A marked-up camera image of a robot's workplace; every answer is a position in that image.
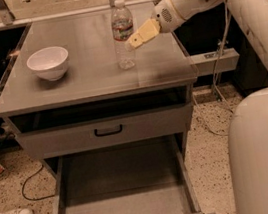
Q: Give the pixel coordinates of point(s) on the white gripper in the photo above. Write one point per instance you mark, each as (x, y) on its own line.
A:
(166, 17)

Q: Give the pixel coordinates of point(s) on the clear plastic water bottle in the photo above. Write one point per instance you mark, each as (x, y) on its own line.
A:
(122, 29)

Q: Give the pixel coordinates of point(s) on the grey drawer cabinet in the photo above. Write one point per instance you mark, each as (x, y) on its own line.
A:
(94, 88)

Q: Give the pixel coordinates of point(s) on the closed grey upper drawer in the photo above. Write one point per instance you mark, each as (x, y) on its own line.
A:
(60, 141)

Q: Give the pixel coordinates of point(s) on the open grey middle drawer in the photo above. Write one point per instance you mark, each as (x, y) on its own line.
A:
(146, 177)

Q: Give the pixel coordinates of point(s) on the white ceramic bowl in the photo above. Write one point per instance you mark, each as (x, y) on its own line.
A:
(49, 63)

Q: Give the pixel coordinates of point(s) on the black drawer handle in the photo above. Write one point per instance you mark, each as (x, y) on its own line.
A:
(105, 132)

